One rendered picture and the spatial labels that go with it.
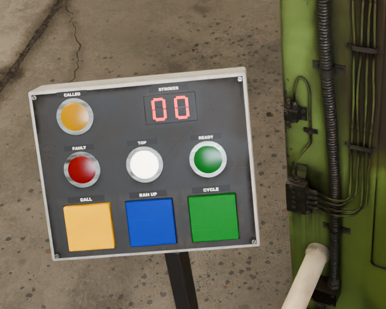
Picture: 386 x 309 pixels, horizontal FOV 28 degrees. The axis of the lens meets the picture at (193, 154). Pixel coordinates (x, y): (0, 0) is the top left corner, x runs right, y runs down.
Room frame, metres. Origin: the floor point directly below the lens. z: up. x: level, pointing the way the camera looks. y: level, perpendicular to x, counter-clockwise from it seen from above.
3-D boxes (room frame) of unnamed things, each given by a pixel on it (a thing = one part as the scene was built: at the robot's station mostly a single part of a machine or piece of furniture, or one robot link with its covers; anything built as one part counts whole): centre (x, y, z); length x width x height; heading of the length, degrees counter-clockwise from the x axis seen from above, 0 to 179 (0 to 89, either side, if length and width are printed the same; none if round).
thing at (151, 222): (0.85, 0.08, 1.01); 0.07 x 0.05 x 0.07; 84
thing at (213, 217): (0.84, -0.02, 1.01); 0.07 x 0.05 x 0.07; 84
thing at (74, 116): (0.95, 0.17, 1.16); 0.05 x 0.03 x 0.04; 59
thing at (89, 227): (0.86, 0.18, 1.01); 0.07 x 0.05 x 0.07; 84
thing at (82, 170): (0.90, 0.18, 1.09); 0.05 x 0.03 x 0.04; 59
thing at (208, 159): (0.88, -0.02, 1.09); 0.05 x 0.03 x 0.04; 59
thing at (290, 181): (1.05, -0.20, 0.80); 0.06 x 0.03 x 0.14; 59
